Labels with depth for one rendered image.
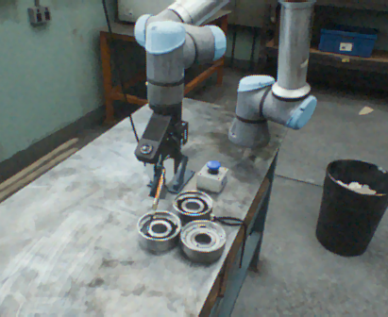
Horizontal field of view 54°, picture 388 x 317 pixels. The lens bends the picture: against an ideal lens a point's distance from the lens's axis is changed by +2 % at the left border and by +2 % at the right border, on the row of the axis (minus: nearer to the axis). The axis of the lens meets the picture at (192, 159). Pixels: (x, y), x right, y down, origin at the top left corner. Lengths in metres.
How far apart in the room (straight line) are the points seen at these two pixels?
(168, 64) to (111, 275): 0.45
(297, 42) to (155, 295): 0.76
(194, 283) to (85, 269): 0.24
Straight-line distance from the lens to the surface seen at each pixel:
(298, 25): 1.12
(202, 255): 0.86
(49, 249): 0.95
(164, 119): 0.78
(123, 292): 0.83
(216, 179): 1.07
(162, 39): 0.73
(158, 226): 0.94
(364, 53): 4.28
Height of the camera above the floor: 1.43
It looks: 31 degrees down
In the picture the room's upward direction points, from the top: 3 degrees clockwise
